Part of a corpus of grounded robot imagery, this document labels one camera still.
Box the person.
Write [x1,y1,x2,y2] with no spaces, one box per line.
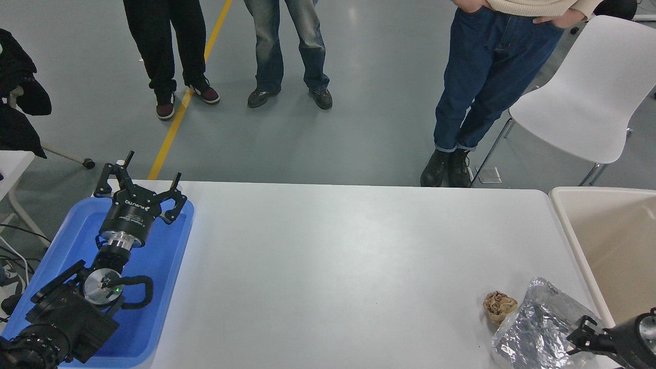
[123,0,221,121]
[243,0,334,110]
[420,0,603,188]

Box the office chair leg with caster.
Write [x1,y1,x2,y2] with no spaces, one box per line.
[41,145,96,170]

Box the large pale plastic bin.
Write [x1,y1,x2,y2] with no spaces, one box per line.
[549,187,656,369]

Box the black floor cable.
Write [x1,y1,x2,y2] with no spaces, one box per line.
[0,223,52,244]

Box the white plastic chair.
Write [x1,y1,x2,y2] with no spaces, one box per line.
[471,14,656,187]

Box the silver foil plate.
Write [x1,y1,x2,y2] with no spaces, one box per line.
[491,277,610,369]

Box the person's left hand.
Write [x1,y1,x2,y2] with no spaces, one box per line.
[533,8,588,29]

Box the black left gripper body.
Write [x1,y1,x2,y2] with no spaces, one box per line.
[98,188,165,241]

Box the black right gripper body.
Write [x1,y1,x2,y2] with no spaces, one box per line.
[607,314,656,369]

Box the crumpled tan paper ball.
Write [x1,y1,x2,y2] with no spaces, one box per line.
[483,291,519,324]

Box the person's right hand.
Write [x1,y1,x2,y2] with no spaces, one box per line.
[454,0,493,13]

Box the blue plastic tray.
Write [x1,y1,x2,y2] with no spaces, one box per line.
[0,197,195,368]

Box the black jacket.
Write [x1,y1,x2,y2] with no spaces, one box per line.
[0,28,52,158]

